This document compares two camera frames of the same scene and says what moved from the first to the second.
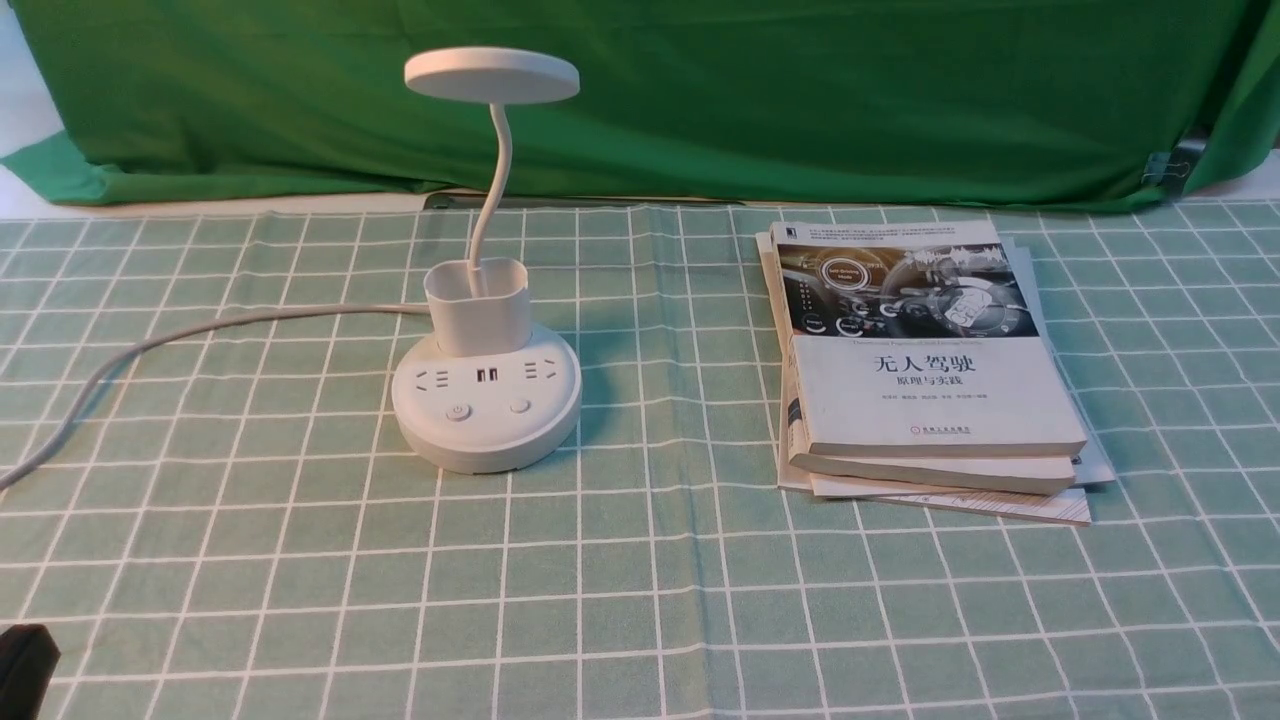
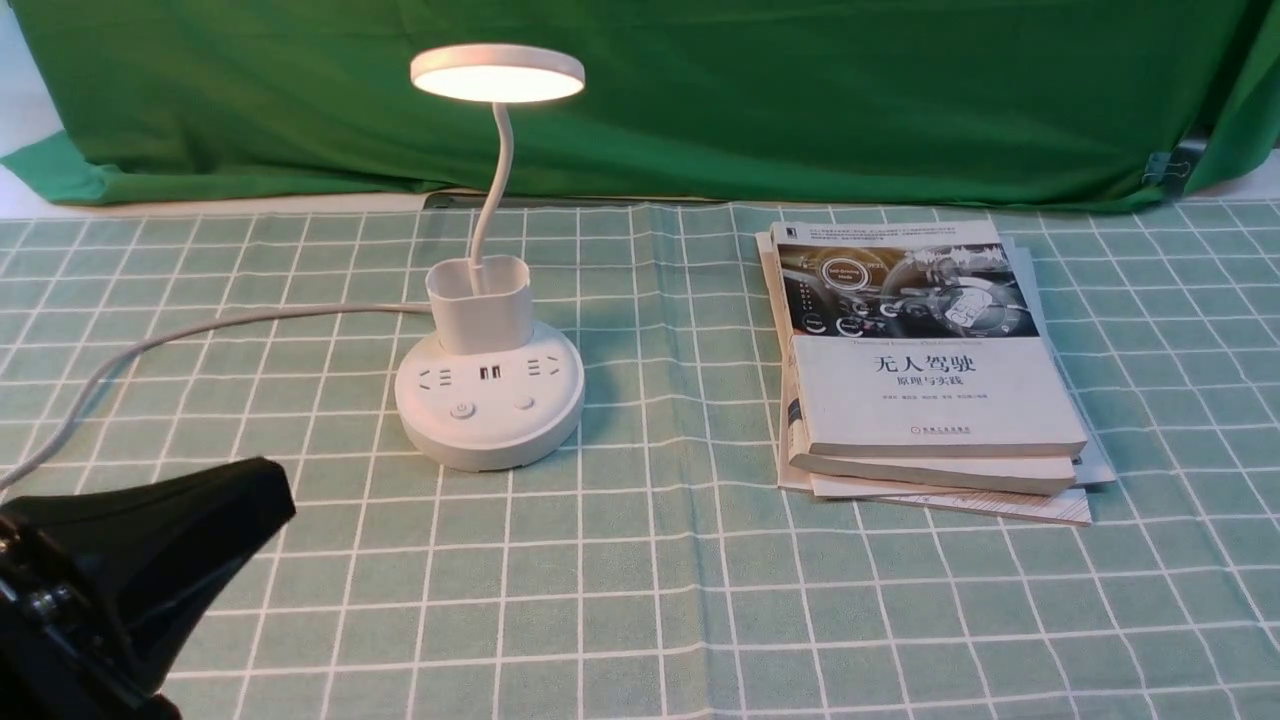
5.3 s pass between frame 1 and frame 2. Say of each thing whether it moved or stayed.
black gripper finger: moved
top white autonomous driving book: stayed
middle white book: stayed
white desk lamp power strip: stayed
